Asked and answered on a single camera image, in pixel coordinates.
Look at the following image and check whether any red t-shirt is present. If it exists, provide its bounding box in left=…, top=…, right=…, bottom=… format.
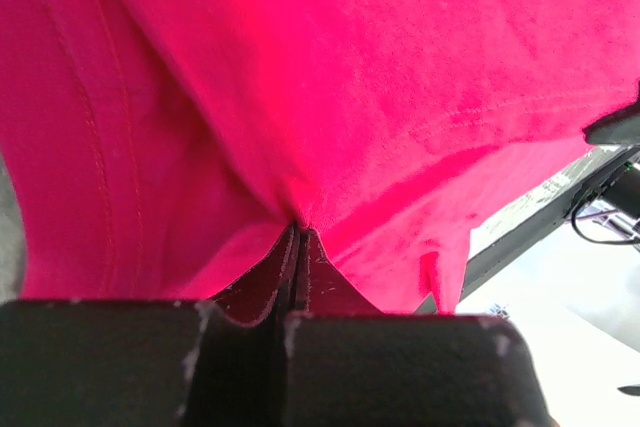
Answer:
left=1, top=0, right=639, bottom=313

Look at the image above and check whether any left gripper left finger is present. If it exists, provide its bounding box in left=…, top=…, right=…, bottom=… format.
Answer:
left=209, top=224, right=300, bottom=330

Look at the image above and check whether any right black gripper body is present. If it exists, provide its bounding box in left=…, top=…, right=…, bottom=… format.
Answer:
left=582, top=95, right=640, bottom=146

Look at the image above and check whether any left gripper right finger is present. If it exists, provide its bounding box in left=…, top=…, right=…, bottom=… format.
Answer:
left=298, top=230, right=382, bottom=316

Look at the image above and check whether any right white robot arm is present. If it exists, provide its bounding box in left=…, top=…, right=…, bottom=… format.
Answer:
left=569, top=97, right=639, bottom=250

